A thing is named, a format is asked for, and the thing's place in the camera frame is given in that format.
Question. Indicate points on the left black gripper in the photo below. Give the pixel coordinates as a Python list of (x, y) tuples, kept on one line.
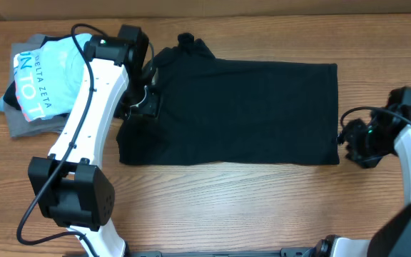
[(150, 111)]

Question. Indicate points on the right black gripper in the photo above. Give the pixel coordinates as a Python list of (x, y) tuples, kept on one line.
[(349, 135)]

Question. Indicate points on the black t-shirt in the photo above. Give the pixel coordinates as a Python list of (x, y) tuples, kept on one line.
[(235, 111)]

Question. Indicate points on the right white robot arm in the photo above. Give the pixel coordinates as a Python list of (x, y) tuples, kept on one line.
[(394, 238)]

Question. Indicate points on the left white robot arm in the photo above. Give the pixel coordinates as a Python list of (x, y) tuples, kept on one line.
[(69, 184)]

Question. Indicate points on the light blue folded t-shirt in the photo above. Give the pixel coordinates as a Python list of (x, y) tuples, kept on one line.
[(45, 78)]

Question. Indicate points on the grey folded t-shirt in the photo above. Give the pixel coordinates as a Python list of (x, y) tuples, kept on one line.
[(48, 93)]

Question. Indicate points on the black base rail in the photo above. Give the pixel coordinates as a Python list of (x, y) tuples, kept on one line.
[(284, 252)]

